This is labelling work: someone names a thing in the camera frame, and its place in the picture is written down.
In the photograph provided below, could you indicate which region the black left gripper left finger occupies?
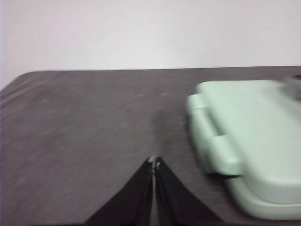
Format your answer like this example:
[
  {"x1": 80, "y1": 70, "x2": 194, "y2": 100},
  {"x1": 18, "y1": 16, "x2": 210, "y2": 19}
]
[{"x1": 85, "y1": 156, "x2": 155, "y2": 226}]

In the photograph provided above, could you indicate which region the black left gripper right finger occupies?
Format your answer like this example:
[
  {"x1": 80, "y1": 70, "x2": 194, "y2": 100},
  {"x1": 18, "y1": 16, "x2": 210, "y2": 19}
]
[{"x1": 154, "y1": 156, "x2": 223, "y2": 226}]

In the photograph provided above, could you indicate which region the mint green appliance base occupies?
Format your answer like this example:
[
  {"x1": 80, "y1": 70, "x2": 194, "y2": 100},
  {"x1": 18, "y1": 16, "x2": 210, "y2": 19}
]
[{"x1": 187, "y1": 93, "x2": 301, "y2": 221}]

